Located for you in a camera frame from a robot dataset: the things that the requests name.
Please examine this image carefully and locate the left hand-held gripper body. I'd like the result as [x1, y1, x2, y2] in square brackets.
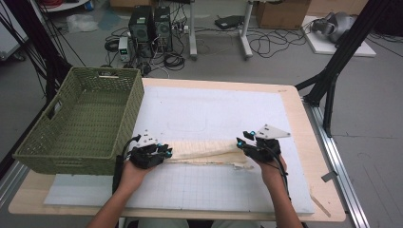
[128, 128, 166, 170]

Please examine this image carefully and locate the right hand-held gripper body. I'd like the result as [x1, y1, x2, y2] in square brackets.
[243, 123, 292, 164]

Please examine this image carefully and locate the cream patterned cloth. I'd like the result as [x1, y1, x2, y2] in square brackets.
[164, 139, 255, 171]

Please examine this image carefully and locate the green woven basket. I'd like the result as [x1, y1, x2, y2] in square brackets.
[12, 66, 145, 176]

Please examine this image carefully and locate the person's right hand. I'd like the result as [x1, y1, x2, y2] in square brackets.
[253, 154, 288, 188]

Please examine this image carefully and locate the person's left hand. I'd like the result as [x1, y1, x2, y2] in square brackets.
[118, 159, 157, 195]

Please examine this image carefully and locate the white grid mat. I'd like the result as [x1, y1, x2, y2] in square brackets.
[44, 85, 316, 215]

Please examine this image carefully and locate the grey tape piece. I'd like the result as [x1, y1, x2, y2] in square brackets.
[320, 171, 339, 183]

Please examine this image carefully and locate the thin wooden stick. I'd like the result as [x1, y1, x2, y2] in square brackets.
[309, 193, 333, 219]

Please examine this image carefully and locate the white desk leg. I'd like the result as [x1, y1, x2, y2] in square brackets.
[187, 0, 199, 61]
[239, 0, 255, 60]

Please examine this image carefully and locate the grey power supply unit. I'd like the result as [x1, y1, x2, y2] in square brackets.
[118, 36, 132, 64]

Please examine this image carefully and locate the black flat case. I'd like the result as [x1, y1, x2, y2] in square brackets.
[214, 14, 246, 30]

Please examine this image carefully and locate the white floor board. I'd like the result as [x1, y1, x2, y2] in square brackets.
[301, 15, 377, 58]

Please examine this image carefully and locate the slim black computer tower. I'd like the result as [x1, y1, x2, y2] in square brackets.
[153, 5, 174, 53]

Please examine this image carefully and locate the large black computer tower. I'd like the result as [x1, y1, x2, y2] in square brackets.
[127, 5, 156, 59]

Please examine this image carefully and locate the brown cardboard box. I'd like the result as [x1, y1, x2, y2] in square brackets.
[255, 0, 312, 30]

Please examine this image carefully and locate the blue floor sheet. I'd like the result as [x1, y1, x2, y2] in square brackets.
[96, 9, 123, 32]

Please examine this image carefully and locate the grey robot head shell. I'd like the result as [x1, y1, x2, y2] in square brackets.
[311, 11, 357, 44]

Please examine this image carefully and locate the clear plastic bag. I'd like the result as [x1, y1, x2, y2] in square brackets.
[66, 12, 100, 34]

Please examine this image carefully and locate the right hand-held gripper black cable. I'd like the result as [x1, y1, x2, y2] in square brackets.
[265, 144, 292, 201]

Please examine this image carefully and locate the hand-held gripper black cable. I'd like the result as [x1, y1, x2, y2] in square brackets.
[265, 144, 292, 201]
[111, 134, 143, 195]

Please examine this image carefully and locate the left hand-held gripper black cable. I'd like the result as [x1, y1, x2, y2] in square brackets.
[111, 134, 143, 195]

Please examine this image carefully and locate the long aluminium rail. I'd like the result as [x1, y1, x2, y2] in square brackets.
[302, 97, 371, 228]

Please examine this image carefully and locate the coiled black cable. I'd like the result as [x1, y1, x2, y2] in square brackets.
[163, 51, 186, 72]

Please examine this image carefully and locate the tangle of black floor cables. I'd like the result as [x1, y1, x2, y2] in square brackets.
[246, 27, 314, 59]

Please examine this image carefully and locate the black metal frame strut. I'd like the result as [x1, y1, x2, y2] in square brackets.
[294, 0, 397, 139]

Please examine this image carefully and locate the short aluminium rail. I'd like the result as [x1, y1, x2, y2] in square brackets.
[0, 161, 30, 207]

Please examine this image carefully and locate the black metal frame with cables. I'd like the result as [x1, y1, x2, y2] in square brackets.
[0, 0, 74, 105]

